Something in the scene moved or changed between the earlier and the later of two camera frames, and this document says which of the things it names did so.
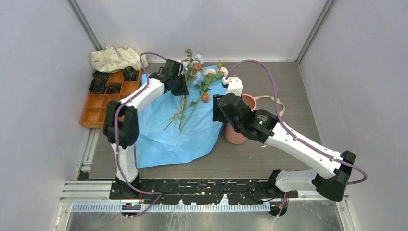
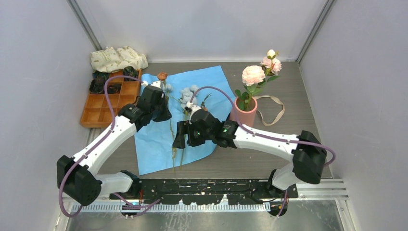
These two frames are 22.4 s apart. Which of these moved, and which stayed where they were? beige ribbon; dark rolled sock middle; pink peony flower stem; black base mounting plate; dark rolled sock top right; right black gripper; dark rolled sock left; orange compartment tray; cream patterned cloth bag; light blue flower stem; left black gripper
Moved: right black gripper; pink peony flower stem; light blue flower stem; left black gripper
Stayed: dark rolled sock top right; beige ribbon; black base mounting plate; dark rolled sock left; cream patterned cloth bag; dark rolled sock middle; orange compartment tray
